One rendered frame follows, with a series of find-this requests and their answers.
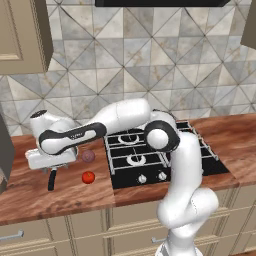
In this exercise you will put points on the black range hood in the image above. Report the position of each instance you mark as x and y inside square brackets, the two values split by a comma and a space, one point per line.
[160, 2]

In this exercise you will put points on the silver hob knob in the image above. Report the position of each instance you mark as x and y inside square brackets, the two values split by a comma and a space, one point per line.
[142, 179]
[162, 175]

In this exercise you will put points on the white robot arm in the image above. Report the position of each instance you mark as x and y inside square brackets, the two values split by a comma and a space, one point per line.
[181, 173]

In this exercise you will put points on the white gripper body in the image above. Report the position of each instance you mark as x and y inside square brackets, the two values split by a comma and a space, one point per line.
[50, 160]

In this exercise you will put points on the grey appliance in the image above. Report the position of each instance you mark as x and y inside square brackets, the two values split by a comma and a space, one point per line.
[5, 156]

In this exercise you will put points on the black gas hob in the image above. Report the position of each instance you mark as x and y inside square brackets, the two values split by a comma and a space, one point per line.
[133, 166]

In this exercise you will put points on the red tomato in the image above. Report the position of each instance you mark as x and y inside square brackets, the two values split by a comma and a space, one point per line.
[88, 177]

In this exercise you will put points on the beige drawer front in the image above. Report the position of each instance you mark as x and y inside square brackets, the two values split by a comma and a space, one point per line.
[33, 230]
[133, 241]

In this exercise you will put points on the beige narrow cupboard front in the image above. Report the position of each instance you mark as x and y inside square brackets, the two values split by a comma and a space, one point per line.
[88, 223]

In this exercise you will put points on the purple onion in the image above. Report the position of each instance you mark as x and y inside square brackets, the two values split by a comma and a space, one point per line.
[88, 155]

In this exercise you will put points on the beige wall cupboard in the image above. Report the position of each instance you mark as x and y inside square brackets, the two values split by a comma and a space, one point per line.
[23, 33]
[250, 23]

